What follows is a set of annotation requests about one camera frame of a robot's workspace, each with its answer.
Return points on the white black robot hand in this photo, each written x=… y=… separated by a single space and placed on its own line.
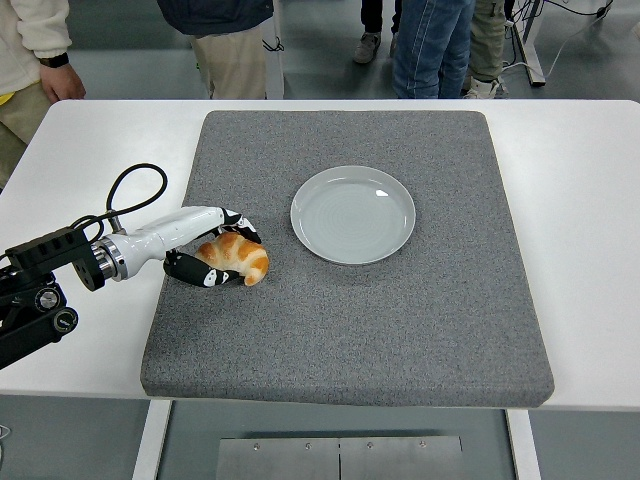
x=165 y=232

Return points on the golden croissant bread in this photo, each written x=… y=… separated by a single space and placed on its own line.
x=240 y=252

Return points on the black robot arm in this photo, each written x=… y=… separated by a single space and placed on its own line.
x=45 y=250

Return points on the round grey plate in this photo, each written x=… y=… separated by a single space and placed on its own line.
x=350 y=220

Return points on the grey metal plate with screws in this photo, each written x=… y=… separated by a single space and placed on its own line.
x=280 y=460

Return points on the person's hand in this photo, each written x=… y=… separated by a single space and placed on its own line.
x=62 y=85

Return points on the person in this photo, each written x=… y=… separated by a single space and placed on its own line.
x=425 y=55
x=487 y=40
x=367 y=47
x=235 y=65
x=20 y=30

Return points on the black wrist band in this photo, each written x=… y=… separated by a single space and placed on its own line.
x=54 y=61

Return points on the grey felt mat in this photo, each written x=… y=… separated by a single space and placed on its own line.
x=350 y=325

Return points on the white table leg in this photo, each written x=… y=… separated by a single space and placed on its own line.
x=524 y=445
x=150 y=445

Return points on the white desk leg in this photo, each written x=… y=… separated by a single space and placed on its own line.
x=530 y=55

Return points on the white square post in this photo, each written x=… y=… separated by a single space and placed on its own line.
x=275 y=75

